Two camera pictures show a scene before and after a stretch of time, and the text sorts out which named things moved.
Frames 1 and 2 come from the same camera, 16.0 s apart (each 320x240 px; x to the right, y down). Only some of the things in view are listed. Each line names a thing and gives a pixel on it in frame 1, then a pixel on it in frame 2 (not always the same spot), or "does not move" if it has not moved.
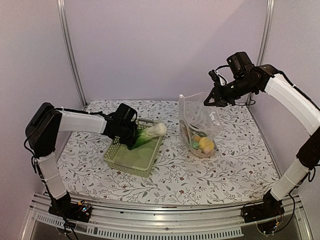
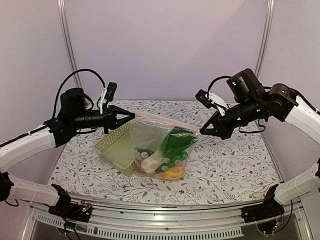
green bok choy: [156, 130] -> [170, 153]
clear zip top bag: [199, 122] -> [161, 150]
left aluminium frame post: [61, 6] does not move
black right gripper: [218, 102] -> [222, 129]
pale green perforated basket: [139, 161] does not move
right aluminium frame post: [263, 39] does not move
